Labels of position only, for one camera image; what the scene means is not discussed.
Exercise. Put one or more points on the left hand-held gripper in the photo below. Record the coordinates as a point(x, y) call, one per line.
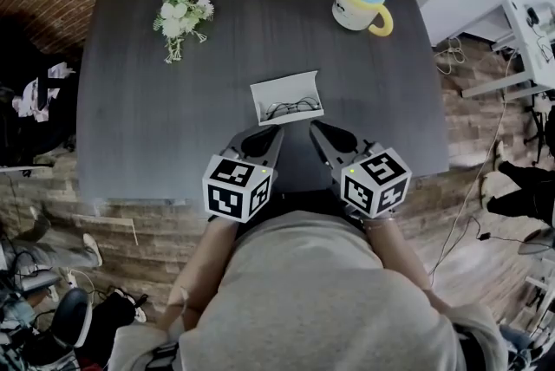
point(225, 187)

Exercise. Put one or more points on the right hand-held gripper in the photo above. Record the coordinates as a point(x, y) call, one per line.
point(373, 183)

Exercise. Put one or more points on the white glasses case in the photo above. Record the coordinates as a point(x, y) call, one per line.
point(282, 89)

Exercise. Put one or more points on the person's left forearm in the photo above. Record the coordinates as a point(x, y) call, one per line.
point(204, 261)

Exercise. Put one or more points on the person's right forearm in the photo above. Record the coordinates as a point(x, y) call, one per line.
point(394, 256)

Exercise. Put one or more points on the black eyeglasses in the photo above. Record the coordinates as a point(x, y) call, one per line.
point(299, 106)

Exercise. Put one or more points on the person's black trousers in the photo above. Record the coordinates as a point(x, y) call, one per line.
point(303, 202)

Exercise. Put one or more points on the dark grey table white legs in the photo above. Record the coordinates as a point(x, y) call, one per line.
point(130, 135)

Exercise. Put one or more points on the white flower bouquet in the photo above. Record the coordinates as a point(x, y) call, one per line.
point(173, 20)

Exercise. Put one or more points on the person's grey shirt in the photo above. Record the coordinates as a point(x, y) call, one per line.
point(312, 295)

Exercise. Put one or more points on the black swivel chair base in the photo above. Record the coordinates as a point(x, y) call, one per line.
point(539, 131)

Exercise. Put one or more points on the pink patterned cloth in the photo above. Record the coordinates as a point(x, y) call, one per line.
point(30, 96)

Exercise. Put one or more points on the white side desk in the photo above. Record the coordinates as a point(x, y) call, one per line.
point(21, 169)

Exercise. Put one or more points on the black office chair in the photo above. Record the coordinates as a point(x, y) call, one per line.
point(13, 135)

